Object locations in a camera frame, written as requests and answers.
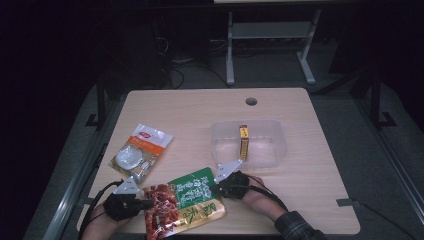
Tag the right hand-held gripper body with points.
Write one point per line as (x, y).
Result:
(235, 185)

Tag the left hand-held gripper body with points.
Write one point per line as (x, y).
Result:
(120, 205)

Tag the green and red snack packet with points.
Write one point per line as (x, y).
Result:
(193, 200)

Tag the yellow box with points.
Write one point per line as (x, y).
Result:
(244, 146)

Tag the clear plastic container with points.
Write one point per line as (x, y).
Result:
(266, 146)

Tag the person's left hand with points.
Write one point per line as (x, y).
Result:
(100, 226)

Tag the person's right hand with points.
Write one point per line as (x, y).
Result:
(261, 200)

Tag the white and orange food packet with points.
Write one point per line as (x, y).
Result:
(140, 153)

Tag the black metal stand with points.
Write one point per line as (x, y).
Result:
(100, 106)
(376, 100)

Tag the grey metal stand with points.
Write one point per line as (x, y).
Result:
(266, 30)

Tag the grey table bracket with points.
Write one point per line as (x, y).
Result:
(344, 202)

